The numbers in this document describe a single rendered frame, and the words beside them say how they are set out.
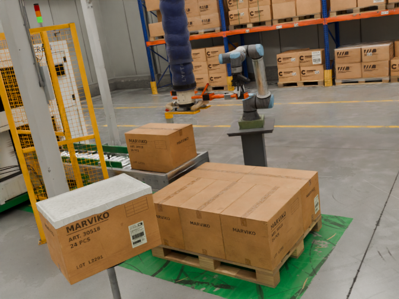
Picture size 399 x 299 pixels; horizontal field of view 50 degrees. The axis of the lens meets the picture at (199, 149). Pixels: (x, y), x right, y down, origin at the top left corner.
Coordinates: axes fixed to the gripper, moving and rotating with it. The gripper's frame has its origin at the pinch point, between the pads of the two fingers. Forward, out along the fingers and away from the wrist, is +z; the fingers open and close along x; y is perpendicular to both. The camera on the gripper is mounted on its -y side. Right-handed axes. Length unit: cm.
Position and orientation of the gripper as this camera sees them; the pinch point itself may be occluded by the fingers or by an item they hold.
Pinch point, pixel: (241, 95)
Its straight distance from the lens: 377.8
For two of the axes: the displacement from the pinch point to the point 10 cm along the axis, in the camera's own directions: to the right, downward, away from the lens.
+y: -8.3, -0.4, 5.6
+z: 1.4, 9.5, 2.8
